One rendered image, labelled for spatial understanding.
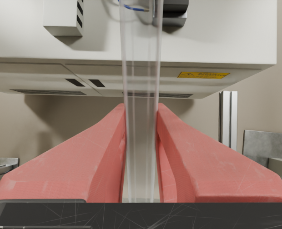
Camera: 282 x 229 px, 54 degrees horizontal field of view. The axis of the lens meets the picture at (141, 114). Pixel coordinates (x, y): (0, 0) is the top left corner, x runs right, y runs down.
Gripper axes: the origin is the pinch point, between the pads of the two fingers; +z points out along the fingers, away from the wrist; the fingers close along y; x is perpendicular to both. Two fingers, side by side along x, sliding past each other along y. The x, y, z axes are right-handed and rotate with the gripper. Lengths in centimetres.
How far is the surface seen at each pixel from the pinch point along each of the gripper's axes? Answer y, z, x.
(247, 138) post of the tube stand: -40, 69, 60
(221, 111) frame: -22, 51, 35
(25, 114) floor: 44, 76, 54
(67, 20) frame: 10.6, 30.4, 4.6
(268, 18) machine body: -20.4, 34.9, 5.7
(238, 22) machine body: -15.5, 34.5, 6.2
